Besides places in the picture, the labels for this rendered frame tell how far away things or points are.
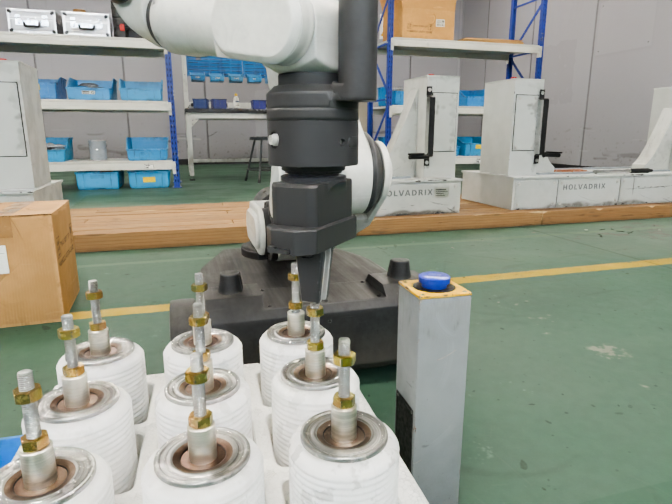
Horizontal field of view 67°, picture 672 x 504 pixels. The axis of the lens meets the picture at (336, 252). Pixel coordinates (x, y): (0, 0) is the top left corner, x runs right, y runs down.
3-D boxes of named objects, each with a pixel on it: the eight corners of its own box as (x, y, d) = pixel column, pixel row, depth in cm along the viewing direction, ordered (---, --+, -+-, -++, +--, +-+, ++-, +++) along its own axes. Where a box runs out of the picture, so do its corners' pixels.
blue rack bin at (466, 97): (445, 108, 599) (446, 89, 595) (473, 108, 609) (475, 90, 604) (466, 106, 553) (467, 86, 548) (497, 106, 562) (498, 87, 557)
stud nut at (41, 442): (16, 453, 36) (14, 443, 36) (26, 439, 38) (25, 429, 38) (45, 451, 37) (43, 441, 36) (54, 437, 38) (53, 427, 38)
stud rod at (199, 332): (195, 374, 51) (190, 304, 50) (202, 370, 52) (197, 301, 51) (202, 376, 51) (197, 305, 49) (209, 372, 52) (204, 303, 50)
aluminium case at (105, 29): (70, 42, 468) (68, 20, 464) (114, 45, 480) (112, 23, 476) (63, 34, 429) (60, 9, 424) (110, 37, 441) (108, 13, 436)
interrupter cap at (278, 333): (303, 320, 71) (303, 316, 71) (336, 337, 65) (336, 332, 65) (256, 333, 67) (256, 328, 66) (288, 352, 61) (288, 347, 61)
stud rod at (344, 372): (352, 421, 43) (352, 338, 42) (343, 425, 43) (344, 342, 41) (344, 416, 44) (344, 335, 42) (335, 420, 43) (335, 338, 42)
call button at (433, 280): (413, 286, 66) (413, 271, 66) (441, 284, 67) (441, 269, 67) (425, 296, 62) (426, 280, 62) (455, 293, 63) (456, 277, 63)
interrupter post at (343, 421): (363, 438, 44) (364, 404, 43) (343, 450, 42) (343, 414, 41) (344, 427, 45) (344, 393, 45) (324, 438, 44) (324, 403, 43)
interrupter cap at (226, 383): (173, 417, 47) (172, 410, 47) (158, 382, 53) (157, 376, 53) (250, 397, 51) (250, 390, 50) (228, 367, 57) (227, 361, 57)
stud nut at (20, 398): (8, 406, 35) (6, 395, 35) (19, 394, 37) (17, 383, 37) (38, 404, 36) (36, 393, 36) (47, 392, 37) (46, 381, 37)
